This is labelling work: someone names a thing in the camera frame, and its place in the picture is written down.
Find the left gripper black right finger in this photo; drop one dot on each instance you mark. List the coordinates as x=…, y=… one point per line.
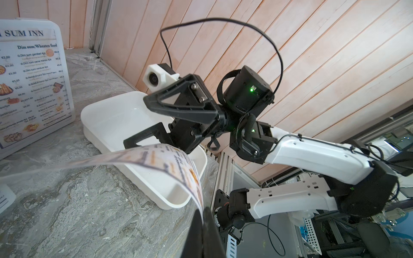
x=213, y=247

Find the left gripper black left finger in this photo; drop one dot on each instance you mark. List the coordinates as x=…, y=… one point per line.
x=193, y=247

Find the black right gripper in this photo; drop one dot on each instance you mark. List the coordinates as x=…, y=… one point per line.
x=199, y=116

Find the white menu holder front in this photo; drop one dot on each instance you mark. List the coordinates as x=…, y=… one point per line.
x=32, y=84

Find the white menu holder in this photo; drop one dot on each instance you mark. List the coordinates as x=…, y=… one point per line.
x=7, y=197
x=32, y=84

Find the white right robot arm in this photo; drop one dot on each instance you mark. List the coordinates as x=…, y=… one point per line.
x=340, y=177

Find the white plastic tray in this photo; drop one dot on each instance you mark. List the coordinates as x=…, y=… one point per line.
x=107, y=123

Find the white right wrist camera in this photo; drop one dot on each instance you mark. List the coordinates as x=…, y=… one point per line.
x=159, y=76

